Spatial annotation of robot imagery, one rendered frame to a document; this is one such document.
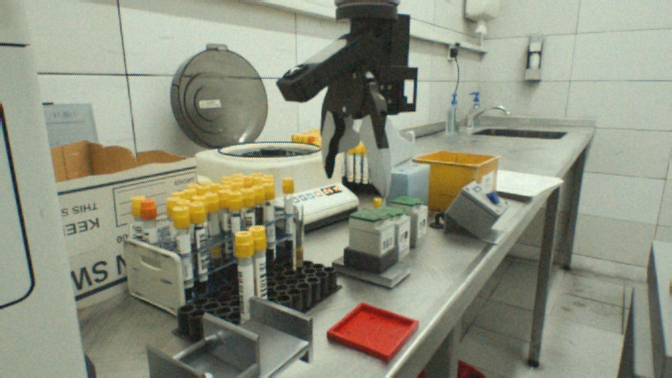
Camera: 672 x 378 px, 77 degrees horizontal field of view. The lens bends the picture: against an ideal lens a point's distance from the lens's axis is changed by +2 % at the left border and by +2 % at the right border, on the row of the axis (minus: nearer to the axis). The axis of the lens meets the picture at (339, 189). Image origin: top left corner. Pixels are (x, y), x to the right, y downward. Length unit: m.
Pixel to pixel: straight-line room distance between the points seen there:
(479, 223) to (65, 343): 0.59
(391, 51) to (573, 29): 2.41
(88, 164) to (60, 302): 0.64
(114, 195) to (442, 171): 0.56
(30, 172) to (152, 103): 0.79
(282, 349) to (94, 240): 0.27
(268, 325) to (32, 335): 0.22
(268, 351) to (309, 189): 0.45
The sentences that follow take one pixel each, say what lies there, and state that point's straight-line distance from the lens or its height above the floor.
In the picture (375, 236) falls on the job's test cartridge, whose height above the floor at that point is 0.94.
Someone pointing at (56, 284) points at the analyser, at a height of 1.04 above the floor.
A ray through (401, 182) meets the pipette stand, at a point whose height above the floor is 0.96.
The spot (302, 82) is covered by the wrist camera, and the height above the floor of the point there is 1.12.
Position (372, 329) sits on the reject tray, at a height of 0.88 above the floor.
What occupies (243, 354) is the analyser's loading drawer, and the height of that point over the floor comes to 0.93.
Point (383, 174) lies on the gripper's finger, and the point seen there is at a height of 1.02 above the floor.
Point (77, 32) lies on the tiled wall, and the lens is 0.91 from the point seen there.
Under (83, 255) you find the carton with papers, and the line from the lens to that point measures 0.54.
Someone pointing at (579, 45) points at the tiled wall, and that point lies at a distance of 2.88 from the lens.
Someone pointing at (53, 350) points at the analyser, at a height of 1.01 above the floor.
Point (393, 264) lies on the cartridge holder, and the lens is 0.56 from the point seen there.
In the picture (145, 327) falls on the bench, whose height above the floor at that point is 0.87.
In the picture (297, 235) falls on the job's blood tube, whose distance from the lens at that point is 0.50.
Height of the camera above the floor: 1.12
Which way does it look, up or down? 14 degrees down
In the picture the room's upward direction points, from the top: straight up
